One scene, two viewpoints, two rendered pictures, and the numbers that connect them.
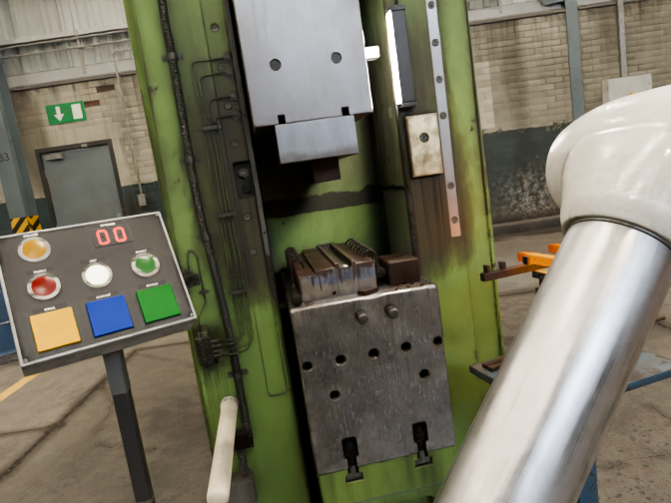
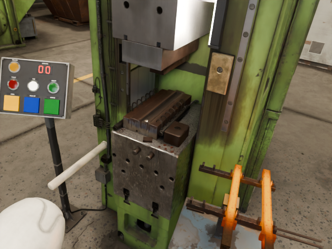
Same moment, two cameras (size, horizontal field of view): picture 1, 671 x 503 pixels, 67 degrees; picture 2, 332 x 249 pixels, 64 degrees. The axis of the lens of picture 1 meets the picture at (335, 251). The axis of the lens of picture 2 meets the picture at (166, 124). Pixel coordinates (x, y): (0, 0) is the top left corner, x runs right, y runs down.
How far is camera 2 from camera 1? 0.93 m
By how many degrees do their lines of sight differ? 38
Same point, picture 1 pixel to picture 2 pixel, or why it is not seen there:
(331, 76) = (154, 21)
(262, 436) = not seen: hidden behind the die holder
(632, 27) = not seen: outside the picture
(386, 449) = (140, 202)
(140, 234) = (56, 72)
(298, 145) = (131, 54)
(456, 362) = (203, 186)
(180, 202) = (95, 53)
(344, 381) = (128, 169)
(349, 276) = (145, 128)
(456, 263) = (219, 144)
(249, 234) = (121, 80)
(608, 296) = not seen: outside the picture
